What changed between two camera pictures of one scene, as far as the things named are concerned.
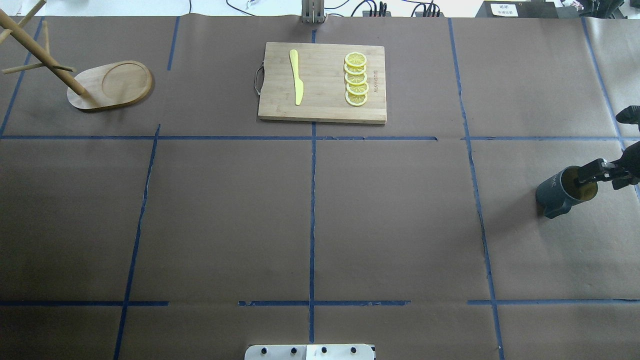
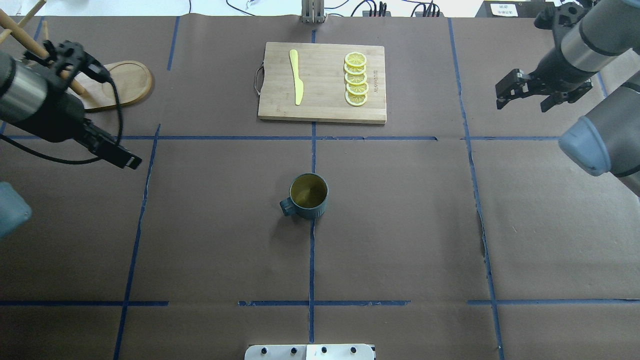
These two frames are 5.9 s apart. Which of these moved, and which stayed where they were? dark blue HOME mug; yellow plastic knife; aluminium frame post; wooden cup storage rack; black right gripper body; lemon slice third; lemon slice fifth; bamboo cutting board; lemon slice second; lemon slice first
Moved: black right gripper body; dark blue HOME mug
Stayed: lemon slice fifth; bamboo cutting board; yellow plastic knife; lemon slice first; lemon slice second; aluminium frame post; wooden cup storage rack; lemon slice third
